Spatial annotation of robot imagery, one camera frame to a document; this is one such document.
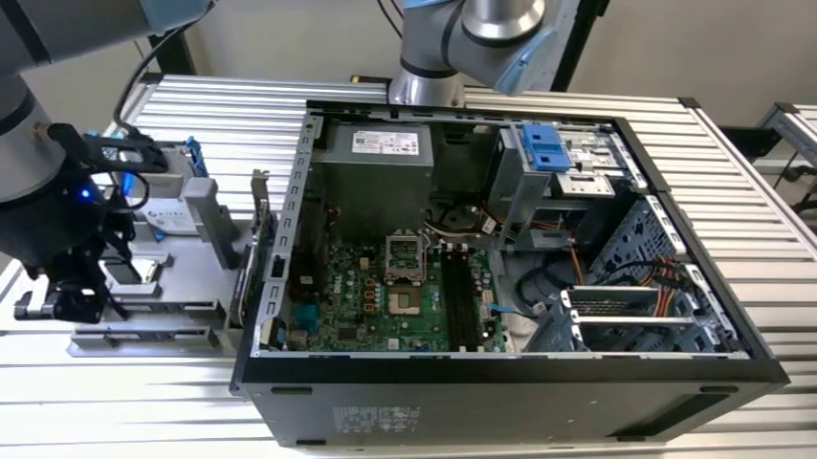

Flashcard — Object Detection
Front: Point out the blue disk carrier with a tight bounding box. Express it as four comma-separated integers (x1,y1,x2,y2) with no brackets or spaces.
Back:
85,128,209,240

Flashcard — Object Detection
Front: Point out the metal disk bay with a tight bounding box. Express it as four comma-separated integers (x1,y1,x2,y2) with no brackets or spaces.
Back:
532,285,726,354

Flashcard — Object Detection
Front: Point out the silver hard disk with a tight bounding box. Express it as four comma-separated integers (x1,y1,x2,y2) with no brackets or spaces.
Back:
130,171,196,235

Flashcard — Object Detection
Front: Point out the grey parts rack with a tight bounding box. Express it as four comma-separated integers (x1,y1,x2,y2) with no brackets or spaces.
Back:
66,179,281,359

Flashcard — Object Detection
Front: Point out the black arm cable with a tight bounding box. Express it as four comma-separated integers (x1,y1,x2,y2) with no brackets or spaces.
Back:
112,0,221,140

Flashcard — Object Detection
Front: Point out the black RAM slot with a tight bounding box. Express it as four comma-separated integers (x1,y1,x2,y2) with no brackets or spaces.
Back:
439,242,461,354
447,242,469,354
463,242,484,354
455,242,477,354

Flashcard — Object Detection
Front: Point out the black graphics card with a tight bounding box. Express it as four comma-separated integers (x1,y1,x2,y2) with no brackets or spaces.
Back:
229,166,281,331

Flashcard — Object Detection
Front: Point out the blue drive latch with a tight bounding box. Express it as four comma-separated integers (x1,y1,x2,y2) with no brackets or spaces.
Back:
519,122,569,173

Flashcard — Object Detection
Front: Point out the grey power supply unit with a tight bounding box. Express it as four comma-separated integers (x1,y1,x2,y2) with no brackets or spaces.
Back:
310,121,435,240

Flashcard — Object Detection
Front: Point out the silver CPU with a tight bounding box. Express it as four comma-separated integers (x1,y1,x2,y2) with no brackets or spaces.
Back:
104,260,160,287

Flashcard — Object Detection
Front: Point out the CPU socket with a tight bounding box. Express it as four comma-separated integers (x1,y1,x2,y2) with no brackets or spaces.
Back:
384,285,425,317

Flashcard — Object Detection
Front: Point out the black frame post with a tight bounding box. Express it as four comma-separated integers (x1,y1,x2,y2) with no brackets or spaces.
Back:
146,28,196,76
551,0,607,92

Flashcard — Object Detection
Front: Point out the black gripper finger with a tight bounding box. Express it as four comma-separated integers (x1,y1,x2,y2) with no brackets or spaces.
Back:
53,209,134,284
49,276,132,322

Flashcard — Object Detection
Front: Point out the metal socket cover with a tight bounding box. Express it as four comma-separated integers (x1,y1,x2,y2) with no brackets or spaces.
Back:
384,232,427,283

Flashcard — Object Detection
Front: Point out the grey metal drive cage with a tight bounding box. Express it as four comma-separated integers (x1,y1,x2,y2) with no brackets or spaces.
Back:
489,121,639,252

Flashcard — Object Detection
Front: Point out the silver cylindrical gripper attachment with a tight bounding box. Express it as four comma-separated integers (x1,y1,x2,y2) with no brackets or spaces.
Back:
11,290,62,322

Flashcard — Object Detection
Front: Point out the thick black looped cable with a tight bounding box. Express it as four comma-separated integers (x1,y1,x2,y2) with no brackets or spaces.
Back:
512,251,575,319

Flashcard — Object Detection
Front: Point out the green motherboard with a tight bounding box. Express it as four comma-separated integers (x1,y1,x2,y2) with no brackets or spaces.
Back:
282,238,511,355

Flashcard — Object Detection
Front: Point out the black PC case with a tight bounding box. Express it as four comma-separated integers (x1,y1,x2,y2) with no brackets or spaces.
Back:
228,98,792,448

